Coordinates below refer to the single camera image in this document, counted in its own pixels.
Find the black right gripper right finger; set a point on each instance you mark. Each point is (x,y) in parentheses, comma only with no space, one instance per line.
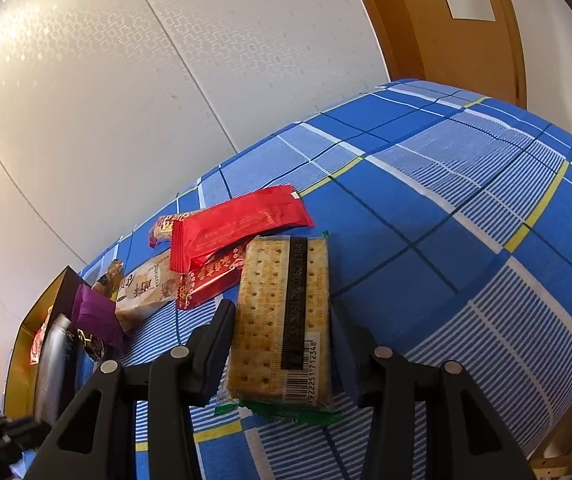
(433,419)

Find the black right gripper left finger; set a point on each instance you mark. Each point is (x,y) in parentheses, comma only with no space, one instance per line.
(94,438)

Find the purple snack pouch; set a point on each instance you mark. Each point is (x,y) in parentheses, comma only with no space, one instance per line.
(95,314)

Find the beige pastry packet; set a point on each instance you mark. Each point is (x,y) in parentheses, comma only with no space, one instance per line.
(145,290)

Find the clear cracker pack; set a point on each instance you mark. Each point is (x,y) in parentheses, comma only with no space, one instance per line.
(279,363)

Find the dark red patterned snack bar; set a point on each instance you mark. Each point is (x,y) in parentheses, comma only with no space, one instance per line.
(220,273)

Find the long biscuit bar red ends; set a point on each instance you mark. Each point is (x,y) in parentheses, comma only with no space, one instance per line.
(162,229)

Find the red snack packet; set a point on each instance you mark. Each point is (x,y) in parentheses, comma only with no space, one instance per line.
(199,236)

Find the brown black snack bag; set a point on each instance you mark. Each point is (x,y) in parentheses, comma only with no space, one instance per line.
(107,285)

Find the red white candy packet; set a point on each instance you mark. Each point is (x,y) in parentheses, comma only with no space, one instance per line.
(37,341)

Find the gold rectangular tin tray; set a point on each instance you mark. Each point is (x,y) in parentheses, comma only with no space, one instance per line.
(43,367)

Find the blue plaid tablecloth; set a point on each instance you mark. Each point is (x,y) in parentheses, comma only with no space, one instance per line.
(448,217)

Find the wooden door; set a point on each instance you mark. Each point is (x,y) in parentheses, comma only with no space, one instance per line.
(424,39)

